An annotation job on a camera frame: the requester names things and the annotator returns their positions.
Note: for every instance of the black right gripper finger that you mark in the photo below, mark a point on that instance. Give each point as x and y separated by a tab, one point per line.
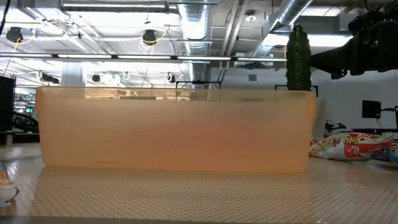
339	59

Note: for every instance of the blue orange granola bar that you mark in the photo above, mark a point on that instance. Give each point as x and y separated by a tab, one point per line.
393	154

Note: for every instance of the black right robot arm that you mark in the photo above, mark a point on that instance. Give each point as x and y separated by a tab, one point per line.
393	37

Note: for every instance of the black monitor on arm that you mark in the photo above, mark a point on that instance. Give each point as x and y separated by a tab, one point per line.
371	109

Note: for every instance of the green cactus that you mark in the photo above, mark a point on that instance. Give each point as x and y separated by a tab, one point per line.
298	59

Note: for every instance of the black background desk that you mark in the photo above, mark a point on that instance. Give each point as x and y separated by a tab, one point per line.
373	130

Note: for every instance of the translucent orange plastic bin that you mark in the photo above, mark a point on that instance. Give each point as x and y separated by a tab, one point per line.
174	130

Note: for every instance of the black ceiling fixture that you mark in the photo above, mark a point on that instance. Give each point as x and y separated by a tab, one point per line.
14	34
149	36

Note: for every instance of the long ceiling light strip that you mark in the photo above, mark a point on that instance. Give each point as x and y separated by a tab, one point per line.
140	57

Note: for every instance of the dark cabinet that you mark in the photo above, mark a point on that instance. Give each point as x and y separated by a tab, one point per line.
7	102

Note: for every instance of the black rectangular metal frame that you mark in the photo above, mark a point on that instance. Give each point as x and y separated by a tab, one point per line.
280	86
199	82

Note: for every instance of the silver ribbed ceiling duct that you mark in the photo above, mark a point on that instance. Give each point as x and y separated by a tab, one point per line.
292	11
195	25

